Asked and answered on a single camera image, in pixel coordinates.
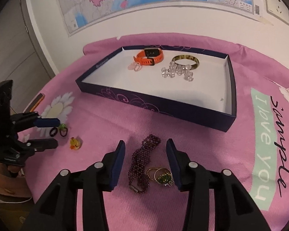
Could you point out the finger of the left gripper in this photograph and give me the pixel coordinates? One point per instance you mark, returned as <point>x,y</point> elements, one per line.
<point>40,145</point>
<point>47,122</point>

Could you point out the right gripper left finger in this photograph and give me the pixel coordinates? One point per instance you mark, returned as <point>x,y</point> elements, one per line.
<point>56,207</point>

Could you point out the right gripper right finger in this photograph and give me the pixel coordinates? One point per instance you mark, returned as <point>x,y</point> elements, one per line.
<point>233,206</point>

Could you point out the orange smart watch band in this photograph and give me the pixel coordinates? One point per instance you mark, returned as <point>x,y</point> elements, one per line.
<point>149,56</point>

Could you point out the tortoiseshell bangle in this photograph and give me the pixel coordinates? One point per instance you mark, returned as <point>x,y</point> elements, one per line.
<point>186,60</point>

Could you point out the black orange smartphone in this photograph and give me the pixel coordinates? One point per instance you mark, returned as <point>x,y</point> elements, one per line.
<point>34,104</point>

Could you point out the pink sweater left sleeve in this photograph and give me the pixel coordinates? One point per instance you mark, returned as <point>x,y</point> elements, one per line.
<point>13,183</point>

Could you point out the pink floral bed sheet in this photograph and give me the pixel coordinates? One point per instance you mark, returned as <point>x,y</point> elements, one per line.
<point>255,148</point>

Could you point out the grey wooden door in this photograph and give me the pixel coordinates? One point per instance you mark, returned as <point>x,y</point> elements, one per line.
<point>21,57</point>

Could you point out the dark blue box tray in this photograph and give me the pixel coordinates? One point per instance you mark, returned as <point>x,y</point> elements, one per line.
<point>209,99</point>

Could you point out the black tracking camera box left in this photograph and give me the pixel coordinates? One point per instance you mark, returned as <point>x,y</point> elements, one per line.
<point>5,98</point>

